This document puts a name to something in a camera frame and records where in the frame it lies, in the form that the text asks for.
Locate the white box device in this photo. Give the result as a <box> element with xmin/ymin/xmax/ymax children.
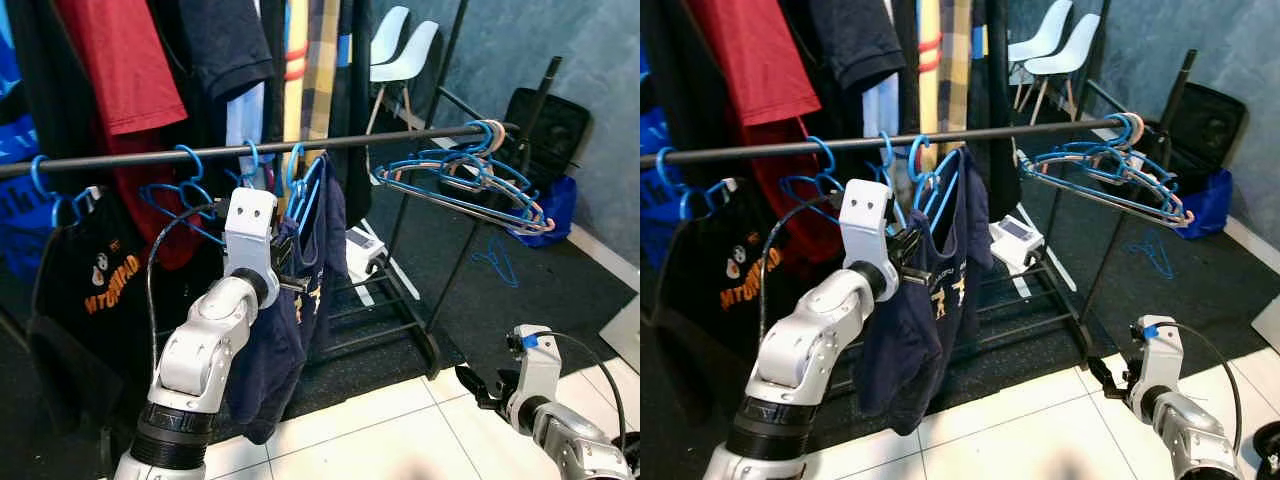
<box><xmin>989</xmin><ymin>212</ymin><xmax>1045</xmax><ymax>270</ymax></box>
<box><xmin>344</xmin><ymin>225</ymin><xmax>390</xmax><ymax>279</ymax></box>

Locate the black tee orange print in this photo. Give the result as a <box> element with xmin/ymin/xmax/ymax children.
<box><xmin>24</xmin><ymin>184</ymin><xmax>157</xmax><ymax>442</ymax></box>
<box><xmin>664</xmin><ymin>178</ymin><xmax>803</xmax><ymax>403</ymax></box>

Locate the white plastic chair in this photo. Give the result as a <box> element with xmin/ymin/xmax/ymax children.
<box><xmin>367</xmin><ymin>4</ymin><xmax>412</xmax><ymax>67</ymax></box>
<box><xmin>384</xmin><ymin>19</ymin><xmax>442</xmax><ymax>132</ymax></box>
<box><xmin>1007</xmin><ymin>0</ymin><xmax>1074</xmax><ymax>62</ymax></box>
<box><xmin>1021</xmin><ymin>11</ymin><xmax>1102</xmax><ymax>122</ymax></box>

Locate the dark navy hanging tee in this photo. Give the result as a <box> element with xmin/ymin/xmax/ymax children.
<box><xmin>179</xmin><ymin>0</ymin><xmax>277</xmax><ymax>102</ymax></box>
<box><xmin>809</xmin><ymin>0</ymin><xmax>907</xmax><ymax>97</ymax></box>

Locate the red hanging garment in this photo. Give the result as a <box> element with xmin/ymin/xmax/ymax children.
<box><xmin>54</xmin><ymin>0</ymin><xmax>192</xmax><ymax>272</ymax></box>
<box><xmin>689</xmin><ymin>0</ymin><xmax>842</xmax><ymax>267</ymax></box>

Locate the peach plastic hanger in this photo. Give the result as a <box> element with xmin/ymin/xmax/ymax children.
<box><xmin>375</xmin><ymin>118</ymin><xmax>557</xmax><ymax>239</ymax></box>
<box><xmin>1016</xmin><ymin>110</ymin><xmax>1197</xmax><ymax>230</ymax></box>

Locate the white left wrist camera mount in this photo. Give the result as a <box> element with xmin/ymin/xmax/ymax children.
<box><xmin>837</xmin><ymin>177</ymin><xmax>897</xmax><ymax>302</ymax></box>
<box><xmin>221</xmin><ymin>186</ymin><xmax>282</xmax><ymax>307</ymax></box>

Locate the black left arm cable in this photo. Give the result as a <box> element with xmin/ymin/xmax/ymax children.
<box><xmin>144</xmin><ymin>199</ymin><xmax>237</xmax><ymax>372</ymax></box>
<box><xmin>754</xmin><ymin>194</ymin><xmax>852</xmax><ymax>342</ymax></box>

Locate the black case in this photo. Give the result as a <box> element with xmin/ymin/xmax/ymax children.
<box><xmin>1159</xmin><ymin>81</ymin><xmax>1250</xmax><ymax>192</ymax></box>
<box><xmin>494</xmin><ymin>87</ymin><xmax>592</xmax><ymax>197</ymax></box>

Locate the black robot right leg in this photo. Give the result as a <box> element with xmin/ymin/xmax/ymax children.
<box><xmin>1254</xmin><ymin>419</ymin><xmax>1280</xmax><ymax>480</ymax></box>

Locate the royal blue hanging jersey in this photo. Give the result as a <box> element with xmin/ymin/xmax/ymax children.
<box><xmin>640</xmin><ymin>40</ymin><xmax>692</xmax><ymax>242</ymax></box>
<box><xmin>0</xmin><ymin>0</ymin><xmax>62</xmax><ymax>282</ymax></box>

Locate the black clothes rack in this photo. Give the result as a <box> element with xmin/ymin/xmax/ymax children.
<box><xmin>0</xmin><ymin>0</ymin><xmax>567</xmax><ymax>382</ymax></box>
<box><xmin>640</xmin><ymin>0</ymin><xmax>1201</xmax><ymax>371</ymax></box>

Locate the blue bag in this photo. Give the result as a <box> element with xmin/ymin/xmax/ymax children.
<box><xmin>1174</xmin><ymin>167</ymin><xmax>1237</xmax><ymax>242</ymax></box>
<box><xmin>514</xmin><ymin>174</ymin><xmax>579</xmax><ymax>250</ymax></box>

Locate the white hanging garment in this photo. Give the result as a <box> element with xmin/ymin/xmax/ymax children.
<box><xmin>224</xmin><ymin>79</ymin><xmax>267</xmax><ymax>177</ymax></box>
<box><xmin>861</xmin><ymin>69</ymin><xmax>902</xmax><ymax>142</ymax></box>

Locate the navy blue shirt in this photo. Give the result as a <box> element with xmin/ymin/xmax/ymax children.
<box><xmin>854</xmin><ymin>144</ymin><xmax>997</xmax><ymax>437</ymax></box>
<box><xmin>224</xmin><ymin>154</ymin><xmax>352</xmax><ymax>447</ymax></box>

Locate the blue plastic hanger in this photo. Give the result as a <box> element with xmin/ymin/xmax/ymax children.
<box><xmin>27</xmin><ymin>154</ymin><xmax>102</xmax><ymax>227</ymax></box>
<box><xmin>139</xmin><ymin>144</ymin><xmax>227</xmax><ymax>247</ymax></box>
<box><xmin>371</xmin><ymin>118</ymin><xmax>541</xmax><ymax>231</ymax></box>
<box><xmin>469</xmin><ymin>234</ymin><xmax>522</xmax><ymax>290</ymax></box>
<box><xmin>906</xmin><ymin>134</ymin><xmax>967</xmax><ymax>227</ymax></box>
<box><xmin>654</xmin><ymin>144</ymin><xmax>737</xmax><ymax>222</ymax></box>
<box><xmin>874</xmin><ymin>129</ymin><xmax>907</xmax><ymax>192</ymax></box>
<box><xmin>779</xmin><ymin>134</ymin><xmax>852</xmax><ymax>227</ymax></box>
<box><xmin>284</xmin><ymin>142</ymin><xmax>337</xmax><ymax>237</ymax></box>
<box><xmin>224</xmin><ymin>139</ymin><xmax>277</xmax><ymax>197</ymax></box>
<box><xmin>1020</xmin><ymin>110</ymin><xmax>1191</xmax><ymax>219</ymax></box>
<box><xmin>380</xmin><ymin>118</ymin><xmax>546</xmax><ymax>226</ymax></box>
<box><xmin>1014</xmin><ymin>110</ymin><xmax>1186</xmax><ymax>223</ymax></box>
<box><xmin>1124</xmin><ymin>227</ymin><xmax>1180</xmax><ymax>282</ymax></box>

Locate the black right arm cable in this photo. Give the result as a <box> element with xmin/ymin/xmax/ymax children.
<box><xmin>529</xmin><ymin>329</ymin><xmax>630</xmax><ymax>452</ymax></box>
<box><xmin>1149</xmin><ymin>319</ymin><xmax>1244</xmax><ymax>432</ymax></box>

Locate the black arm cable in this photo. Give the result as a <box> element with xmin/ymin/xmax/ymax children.
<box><xmin>754</xmin><ymin>194</ymin><xmax>852</xmax><ymax>342</ymax></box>
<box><xmin>144</xmin><ymin>199</ymin><xmax>237</xmax><ymax>372</ymax></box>
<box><xmin>1149</xmin><ymin>319</ymin><xmax>1244</xmax><ymax>432</ymax></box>
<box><xmin>529</xmin><ymin>329</ymin><xmax>630</xmax><ymax>452</ymax></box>

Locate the yellow plaid hanging garment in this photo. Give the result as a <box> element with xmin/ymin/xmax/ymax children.
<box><xmin>282</xmin><ymin>0</ymin><xmax>342</xmax><ymax>152</ymax></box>
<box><xmin>917</xmin><ymin>0</ymin><xmax>977</xmax><ymax>142</ymax></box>

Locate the dark carpet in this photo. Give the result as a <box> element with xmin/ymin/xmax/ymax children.
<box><xmin>640</xmin><ymin>170</ymin><xmax>1280</xmax><ymax>411</ymax></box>
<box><xmin>0</xmin><ymin>180</ymin><xmax>641</xmax><ymax>422</ymax></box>

